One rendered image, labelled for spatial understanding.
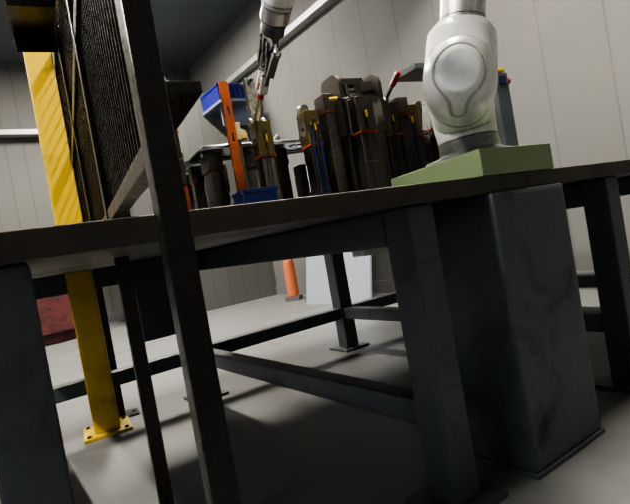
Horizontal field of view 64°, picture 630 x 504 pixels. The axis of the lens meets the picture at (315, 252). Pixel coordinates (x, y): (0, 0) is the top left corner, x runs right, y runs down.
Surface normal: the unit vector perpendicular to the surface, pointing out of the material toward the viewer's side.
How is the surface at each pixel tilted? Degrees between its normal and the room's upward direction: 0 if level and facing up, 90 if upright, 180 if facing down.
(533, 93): 90
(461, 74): 95
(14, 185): 90
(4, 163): 90
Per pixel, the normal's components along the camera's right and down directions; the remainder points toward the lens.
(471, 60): -0.33, 0.20
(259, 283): 0.56, -0.07
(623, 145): -0.81, 0.15
